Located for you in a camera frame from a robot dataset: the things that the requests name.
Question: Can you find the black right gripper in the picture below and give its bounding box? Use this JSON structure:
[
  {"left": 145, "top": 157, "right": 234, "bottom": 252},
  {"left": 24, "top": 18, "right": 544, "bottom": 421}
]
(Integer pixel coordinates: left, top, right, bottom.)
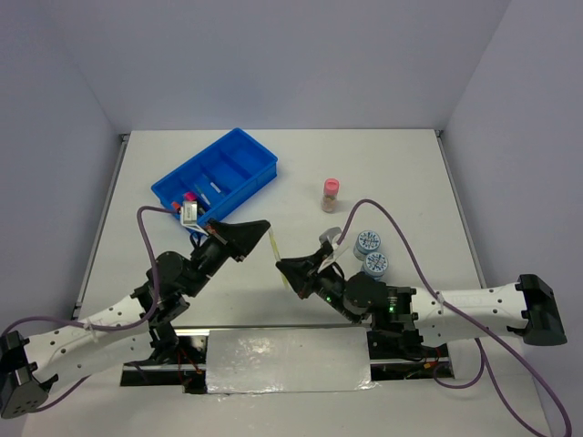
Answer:
[{"left": 276, "top": 248, "right": 360, "bottom": 323}]

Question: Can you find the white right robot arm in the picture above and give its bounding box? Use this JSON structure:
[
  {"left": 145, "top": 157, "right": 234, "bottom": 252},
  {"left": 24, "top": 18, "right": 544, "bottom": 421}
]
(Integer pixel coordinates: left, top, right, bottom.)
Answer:
[{"left": 276, "top": 243, "right": 567, "bottom": 356}]

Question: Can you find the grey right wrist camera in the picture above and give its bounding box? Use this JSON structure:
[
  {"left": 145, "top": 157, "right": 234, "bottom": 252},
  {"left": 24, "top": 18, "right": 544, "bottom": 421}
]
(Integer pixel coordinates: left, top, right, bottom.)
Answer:
[{"left": 318, "top": 227, "right": 348, "bottom": 272}]

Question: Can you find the blue paint jar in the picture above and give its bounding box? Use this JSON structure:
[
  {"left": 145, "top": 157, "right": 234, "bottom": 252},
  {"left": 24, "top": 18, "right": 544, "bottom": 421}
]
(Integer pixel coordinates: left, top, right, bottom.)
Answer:
[
  {"left": 361, "top": 252, "right": 389, "bottom": 280},
  {"left": 353, "top": 230, "right": 381, "bottom": 260}
]

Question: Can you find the blue compartment tray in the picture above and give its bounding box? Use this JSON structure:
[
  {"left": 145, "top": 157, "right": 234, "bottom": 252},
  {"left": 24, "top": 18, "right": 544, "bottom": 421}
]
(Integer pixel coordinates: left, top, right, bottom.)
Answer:
[{"left": 151, "top": 128, "right": 278, "bottom": 227}]

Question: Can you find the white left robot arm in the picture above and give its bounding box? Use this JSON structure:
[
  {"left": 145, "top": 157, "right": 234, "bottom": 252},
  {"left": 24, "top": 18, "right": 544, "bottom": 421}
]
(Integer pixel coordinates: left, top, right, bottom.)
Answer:
[{"left": 1, "top": 219, "right": 271, "bottom": 419}]

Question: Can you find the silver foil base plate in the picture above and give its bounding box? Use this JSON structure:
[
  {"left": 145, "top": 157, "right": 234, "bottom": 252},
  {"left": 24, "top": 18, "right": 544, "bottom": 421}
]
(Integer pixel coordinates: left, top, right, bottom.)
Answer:
[{"left": 206, "top": 328, "right": 374, "bottom": 394}]

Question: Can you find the pink lidded small bottle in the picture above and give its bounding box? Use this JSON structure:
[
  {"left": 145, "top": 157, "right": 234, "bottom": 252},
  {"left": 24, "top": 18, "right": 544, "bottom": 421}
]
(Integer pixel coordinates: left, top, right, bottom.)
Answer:
[{"left": 321, "top": 178, "right": 340, "bottom": 213}]

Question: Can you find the yellow ballpoint pen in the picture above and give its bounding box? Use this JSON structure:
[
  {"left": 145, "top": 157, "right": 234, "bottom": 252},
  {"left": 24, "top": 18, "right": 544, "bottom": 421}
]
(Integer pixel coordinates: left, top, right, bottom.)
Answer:
[{"left": 268, "top": 228, "right": 289, "bottom": 290}]

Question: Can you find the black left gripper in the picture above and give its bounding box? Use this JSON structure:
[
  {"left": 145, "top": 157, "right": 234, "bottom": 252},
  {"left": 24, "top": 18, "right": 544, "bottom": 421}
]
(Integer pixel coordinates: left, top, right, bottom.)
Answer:
[{"left": 184, "top": 218, "right": 270, "bottom": 297}]

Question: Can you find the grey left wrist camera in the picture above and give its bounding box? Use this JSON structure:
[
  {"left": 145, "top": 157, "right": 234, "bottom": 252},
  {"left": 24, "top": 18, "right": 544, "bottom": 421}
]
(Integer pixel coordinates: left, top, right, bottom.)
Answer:
[{"left": 179, "top": 200, "right": 199, "bottom": 229}]

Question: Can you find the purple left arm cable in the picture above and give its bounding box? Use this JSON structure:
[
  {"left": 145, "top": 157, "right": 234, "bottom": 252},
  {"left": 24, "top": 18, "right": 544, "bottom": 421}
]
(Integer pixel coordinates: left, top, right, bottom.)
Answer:
[{"left": 0, "top": 205, "right": 183, "bottom": 413}]

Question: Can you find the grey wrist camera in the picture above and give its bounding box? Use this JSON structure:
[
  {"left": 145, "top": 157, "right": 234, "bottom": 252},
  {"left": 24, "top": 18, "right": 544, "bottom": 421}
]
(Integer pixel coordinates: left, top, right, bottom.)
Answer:
[
  {"left": 318, "top": 227, "right": 348, "bottom": 272},
  {"left": 179, "top": 200, "right": 199, "bottom": 229}
]

